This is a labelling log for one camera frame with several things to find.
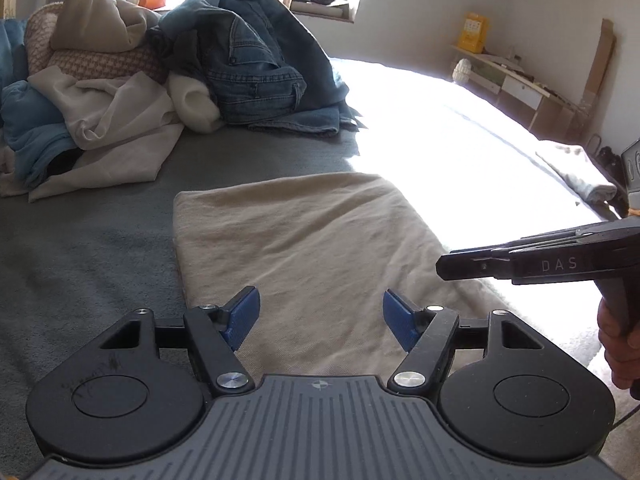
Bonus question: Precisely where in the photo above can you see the person's right hand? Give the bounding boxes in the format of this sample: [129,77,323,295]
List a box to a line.
[597,299,633,392]

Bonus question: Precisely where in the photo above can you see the cardboard box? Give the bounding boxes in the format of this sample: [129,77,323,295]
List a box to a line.
[284,0,351,18]

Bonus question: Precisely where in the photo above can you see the white low cabinet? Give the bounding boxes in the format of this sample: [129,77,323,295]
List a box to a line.
[450,44,581,136]

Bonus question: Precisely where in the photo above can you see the beige corduroy pants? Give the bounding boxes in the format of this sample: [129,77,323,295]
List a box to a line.
[172,172,511,381]

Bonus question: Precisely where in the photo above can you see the white fluffy garment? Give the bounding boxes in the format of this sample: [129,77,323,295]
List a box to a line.
[167,72,226,135]

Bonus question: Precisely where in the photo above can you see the beige hoodie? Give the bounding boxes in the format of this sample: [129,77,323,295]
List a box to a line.
[50,0,163,53]

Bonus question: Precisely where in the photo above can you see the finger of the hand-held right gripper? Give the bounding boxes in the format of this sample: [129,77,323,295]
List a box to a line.
[436,227,597,283]

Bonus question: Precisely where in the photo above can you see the white satin shirt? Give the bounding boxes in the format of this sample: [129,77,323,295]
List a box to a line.
[27,65,183,151]

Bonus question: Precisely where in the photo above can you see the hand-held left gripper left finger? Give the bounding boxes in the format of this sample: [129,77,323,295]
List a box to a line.
[100,286,262,396]

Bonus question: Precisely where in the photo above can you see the blue duvet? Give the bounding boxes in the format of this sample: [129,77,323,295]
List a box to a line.
[0,17,31,86]

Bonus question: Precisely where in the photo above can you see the pink houndstooth garment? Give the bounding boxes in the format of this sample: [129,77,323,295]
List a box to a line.
[25,2,168,83]

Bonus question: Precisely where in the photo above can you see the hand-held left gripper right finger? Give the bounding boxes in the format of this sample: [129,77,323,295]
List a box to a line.
[382,289,546,393]

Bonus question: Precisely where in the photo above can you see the white cotton garment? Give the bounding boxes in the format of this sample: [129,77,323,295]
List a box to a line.
[0,122,186,203]

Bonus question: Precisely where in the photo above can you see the yellow box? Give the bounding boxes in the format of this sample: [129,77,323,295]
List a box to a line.
[459,12,491,54]

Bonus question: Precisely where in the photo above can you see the bed with grey sheet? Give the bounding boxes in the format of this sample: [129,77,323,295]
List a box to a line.
[0,57,631,480]

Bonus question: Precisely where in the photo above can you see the long cardboard strip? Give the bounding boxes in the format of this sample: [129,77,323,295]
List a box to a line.
[580,19,616,111]

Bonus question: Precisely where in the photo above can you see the folded white garment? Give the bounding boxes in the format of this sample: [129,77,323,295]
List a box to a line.
[537,140,620,206]

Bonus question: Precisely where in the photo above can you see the blue denim jeans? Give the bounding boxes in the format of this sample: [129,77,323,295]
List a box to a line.
[160,0,363,137]

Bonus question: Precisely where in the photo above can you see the dark grey garment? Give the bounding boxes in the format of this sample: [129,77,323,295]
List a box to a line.
[147,27,206,76]

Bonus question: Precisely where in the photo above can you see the light blue garment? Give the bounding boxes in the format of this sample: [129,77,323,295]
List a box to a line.
[0,80,76,188]

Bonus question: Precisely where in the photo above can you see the small black object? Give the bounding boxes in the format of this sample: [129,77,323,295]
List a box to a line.
[597,146,626,183]

